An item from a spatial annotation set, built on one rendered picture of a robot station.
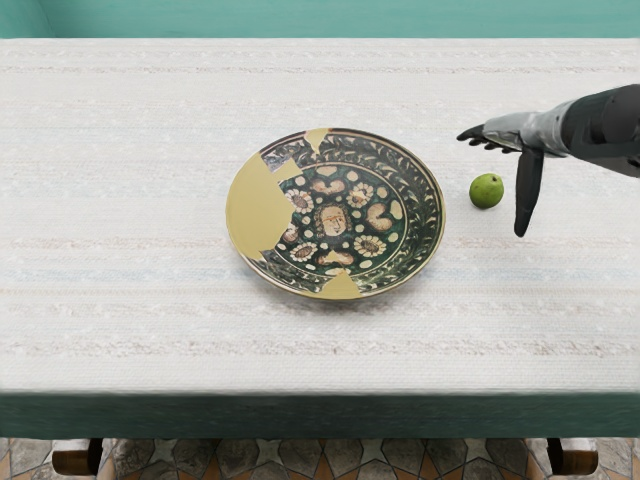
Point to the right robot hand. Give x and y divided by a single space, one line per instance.
530 131

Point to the green round fruit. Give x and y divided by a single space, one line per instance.
486 191

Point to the patterned ceramic plate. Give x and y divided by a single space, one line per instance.
335 214

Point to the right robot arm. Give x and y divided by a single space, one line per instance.
607 127

